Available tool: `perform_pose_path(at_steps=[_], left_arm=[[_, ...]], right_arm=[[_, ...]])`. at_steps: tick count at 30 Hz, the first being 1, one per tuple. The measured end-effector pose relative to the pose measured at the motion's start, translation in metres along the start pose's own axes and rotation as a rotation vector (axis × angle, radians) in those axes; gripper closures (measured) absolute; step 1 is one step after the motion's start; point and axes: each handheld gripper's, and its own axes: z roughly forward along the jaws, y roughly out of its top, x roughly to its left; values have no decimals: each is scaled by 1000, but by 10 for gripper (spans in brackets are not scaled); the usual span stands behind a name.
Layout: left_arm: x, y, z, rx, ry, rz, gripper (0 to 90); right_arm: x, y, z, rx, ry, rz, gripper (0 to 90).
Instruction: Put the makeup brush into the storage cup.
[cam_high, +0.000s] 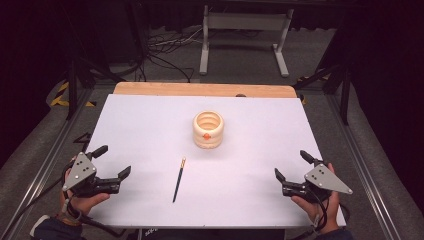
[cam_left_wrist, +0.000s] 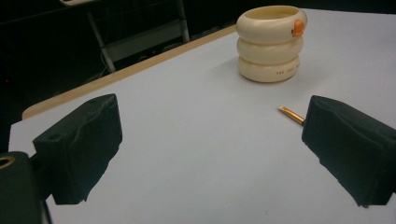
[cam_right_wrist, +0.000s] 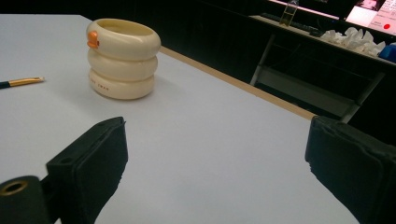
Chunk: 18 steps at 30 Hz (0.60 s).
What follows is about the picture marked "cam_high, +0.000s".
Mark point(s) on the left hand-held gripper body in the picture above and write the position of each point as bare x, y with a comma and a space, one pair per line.
87, 180

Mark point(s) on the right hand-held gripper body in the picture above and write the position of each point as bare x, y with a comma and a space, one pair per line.
315, 185

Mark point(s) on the dark blue pencil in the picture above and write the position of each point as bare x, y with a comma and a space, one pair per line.
178, 180

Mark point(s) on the cream ribbed pen holder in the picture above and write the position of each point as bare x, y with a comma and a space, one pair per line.
208, 130

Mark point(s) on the person's left hand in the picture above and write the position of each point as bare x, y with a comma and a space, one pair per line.
83, 201

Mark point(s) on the person's right hand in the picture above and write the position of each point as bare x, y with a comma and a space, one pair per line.
320, 210

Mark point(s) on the yellow black floor tape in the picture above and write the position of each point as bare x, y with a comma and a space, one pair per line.
68, 96

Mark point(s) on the white table board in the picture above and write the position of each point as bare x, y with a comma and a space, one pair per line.
206, 186

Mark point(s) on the black tripod stand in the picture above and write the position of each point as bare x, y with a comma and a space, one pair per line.
336, 76
80, 66

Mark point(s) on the wooden table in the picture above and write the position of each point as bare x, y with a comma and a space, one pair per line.
200, 89

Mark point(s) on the white metal stand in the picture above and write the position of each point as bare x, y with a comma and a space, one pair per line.
245, 36

